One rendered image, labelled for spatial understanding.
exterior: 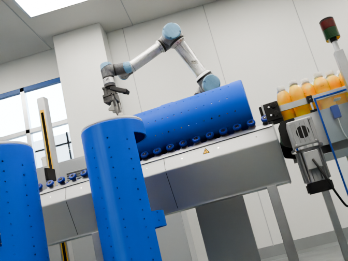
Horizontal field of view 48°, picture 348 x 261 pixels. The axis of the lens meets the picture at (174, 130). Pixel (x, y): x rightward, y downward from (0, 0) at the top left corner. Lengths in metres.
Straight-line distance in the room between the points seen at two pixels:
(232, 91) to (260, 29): 3.42
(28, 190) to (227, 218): 1.19
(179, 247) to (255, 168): 1.74
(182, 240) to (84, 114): 2.22
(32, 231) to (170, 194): 0.75
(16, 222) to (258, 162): 1.15
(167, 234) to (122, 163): 2.08
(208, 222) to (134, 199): 0.90
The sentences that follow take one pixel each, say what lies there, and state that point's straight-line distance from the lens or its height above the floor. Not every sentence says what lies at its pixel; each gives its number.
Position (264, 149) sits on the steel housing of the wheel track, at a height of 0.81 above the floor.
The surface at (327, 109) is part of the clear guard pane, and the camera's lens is 1.92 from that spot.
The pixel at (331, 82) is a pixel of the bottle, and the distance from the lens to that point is 2.08.
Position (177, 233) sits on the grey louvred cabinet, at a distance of 3.62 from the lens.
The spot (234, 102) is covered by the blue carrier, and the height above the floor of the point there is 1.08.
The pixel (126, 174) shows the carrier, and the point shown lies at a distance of 1.61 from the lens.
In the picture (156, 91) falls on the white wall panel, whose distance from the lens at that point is 5.22.
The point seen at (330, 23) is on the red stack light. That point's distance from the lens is 1.93.
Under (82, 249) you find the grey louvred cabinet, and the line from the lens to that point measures 3.83.
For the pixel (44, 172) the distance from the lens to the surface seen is 2.51.
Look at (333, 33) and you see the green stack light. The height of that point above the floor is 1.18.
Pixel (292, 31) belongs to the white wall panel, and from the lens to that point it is 5.50.
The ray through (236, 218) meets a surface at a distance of 2.41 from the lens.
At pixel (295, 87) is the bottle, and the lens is 2.03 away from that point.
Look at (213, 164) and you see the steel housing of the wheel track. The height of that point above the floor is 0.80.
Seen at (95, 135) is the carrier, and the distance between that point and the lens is 1.67.
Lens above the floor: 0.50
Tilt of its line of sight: 15 degrees up
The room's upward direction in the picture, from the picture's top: 14 degrees counter-clockwise
